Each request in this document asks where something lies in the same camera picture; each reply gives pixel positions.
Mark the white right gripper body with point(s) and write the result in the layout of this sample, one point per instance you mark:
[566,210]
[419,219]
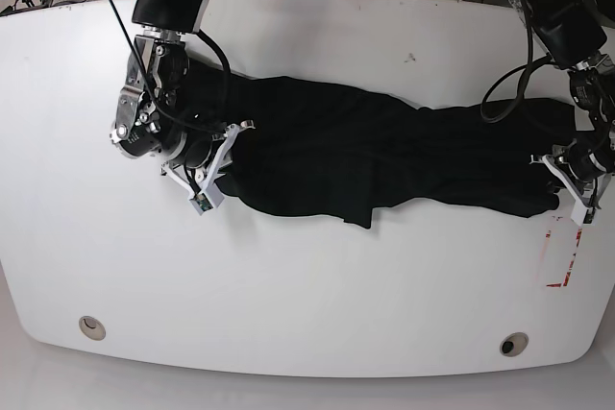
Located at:
[201,162]

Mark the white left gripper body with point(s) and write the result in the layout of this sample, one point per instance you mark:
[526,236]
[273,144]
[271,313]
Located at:
[582,172]

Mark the black T-shirt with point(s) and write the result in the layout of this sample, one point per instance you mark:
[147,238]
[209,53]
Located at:
[336,150]

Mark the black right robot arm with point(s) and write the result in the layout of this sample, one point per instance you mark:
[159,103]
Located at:
[150,119]

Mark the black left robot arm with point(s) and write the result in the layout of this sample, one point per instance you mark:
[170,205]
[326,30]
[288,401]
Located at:
[567,35]

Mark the red tape rectangle marking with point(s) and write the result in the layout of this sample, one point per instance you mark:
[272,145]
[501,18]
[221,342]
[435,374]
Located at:
[559,252]

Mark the right table grommet hole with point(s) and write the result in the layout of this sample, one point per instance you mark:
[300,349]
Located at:
[514,344]

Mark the table grommet hole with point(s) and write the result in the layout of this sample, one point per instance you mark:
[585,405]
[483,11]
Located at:
[92,328]
[514,344]

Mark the left table grommet hole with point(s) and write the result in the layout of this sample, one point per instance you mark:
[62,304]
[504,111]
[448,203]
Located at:
[92,328]

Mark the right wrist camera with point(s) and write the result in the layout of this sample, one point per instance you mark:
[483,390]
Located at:
[203,202]

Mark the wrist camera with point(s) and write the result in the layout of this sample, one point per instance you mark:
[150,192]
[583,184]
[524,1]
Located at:
[203,202]
[583,215]

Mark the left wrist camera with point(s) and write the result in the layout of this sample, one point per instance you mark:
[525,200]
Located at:
[583,215]

